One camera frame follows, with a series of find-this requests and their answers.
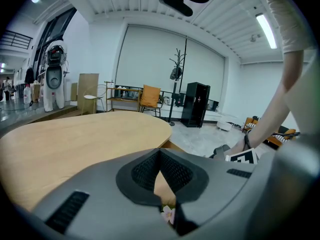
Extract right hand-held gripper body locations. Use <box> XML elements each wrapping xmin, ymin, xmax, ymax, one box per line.
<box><xmin>208</xmin><ymin>143</ymin><xmax>260</xmax><ymax>165</ymax></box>

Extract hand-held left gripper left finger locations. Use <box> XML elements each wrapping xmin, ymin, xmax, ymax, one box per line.
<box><xmin>31</xmin><ymin>147</ymin><xmax>181</xmax><ymax>240</ymax></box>

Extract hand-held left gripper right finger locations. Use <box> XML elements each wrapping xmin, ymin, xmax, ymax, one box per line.
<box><xmin>159</xmin><ymin>148</ymin><xmax>276</xmax><ymax>238</ymax></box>

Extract person's right forearm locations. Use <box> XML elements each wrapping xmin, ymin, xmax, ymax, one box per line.
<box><xmin>231</xmin><ymin>83</ymin><xmax>292</xmax><ymax>157</ymax></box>

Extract wooden coffee table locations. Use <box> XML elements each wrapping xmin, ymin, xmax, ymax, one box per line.
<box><xmin>0</xmin><ymin>110</ymin><xmax>185</xmax><ymax>213</ymax></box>

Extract white low stool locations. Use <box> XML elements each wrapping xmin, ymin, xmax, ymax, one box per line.
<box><xmin>215</xmin><ymin>120</ymin><xmax>234</xmax><ymax>133</ymax></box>

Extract pink artificial flower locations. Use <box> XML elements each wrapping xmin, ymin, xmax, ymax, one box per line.
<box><xmin>161</xmin><ymin>204</ymin><xmax>176</xmax><ymax>229</ymax></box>

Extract black tall cabinet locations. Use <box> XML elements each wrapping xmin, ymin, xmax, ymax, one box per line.
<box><xmin>180</xmin><ymin>81</ymin><xmax>212</xmax><ymax>129</ymax></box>

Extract wooden shelf rack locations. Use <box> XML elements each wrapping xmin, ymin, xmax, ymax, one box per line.
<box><xmin>104</xmin><ymin>80</ymin><xmax>141</xmax><ymax>113</ymax></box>

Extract tall cardboard board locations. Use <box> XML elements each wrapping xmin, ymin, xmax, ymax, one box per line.
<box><xmin>76</xmin><ymin>72</ymin><xmax>100</xmax><ymax>115</ymax></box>

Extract black coat stand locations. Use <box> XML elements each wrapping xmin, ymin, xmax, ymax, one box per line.
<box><xmin>166</xmin><ymin>47</ymin><xmax>188</xmax><ymax>127</ymax></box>

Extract chair with orange cushion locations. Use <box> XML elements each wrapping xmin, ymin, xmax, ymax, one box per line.
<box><xmin>138</xmin><ymin>84</ymin><xmax>165</xmax><ymax>118</ymax></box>

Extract person's white t-shirt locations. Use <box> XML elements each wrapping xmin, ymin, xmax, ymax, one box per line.
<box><xmin>259</xmin><ymin>0</ymin><xmax>320</xmax><ymax>141</ymax></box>

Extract clear water jug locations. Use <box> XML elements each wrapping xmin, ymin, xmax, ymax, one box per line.
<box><xmin>22</xmin><ymin>83</ymin><xmax>33</xmax><ymax>105</ymax></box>

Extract long ceiling light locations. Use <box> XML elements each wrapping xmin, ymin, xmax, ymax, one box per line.
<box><xmin>254</xmin><ymin>12</ymin><xmax>279</xmax><ymax>50</ymax></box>

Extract white roller blinds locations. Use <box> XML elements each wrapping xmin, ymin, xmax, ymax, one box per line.
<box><xmin>114</xmin><ymin>24</ymin><xmax>226</xmax><ymax>105</ymax></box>

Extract black long gripper cable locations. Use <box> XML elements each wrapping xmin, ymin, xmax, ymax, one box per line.
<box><xmin>243</xmin><ymin>128</ymin><xmax>301</xmax><ymax>151</ymax></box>

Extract white wire chair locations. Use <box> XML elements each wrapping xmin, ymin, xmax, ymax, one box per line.
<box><xmin>81</xmin><ymin>83</ymin><xmax>108</xmax><ymax>115</ymax></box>

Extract black head-mounted camera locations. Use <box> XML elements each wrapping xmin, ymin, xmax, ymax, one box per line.
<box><xmin>158</xmin><ymin>0</ymin><xmax>195</xmax><ymax>18</ymax></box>

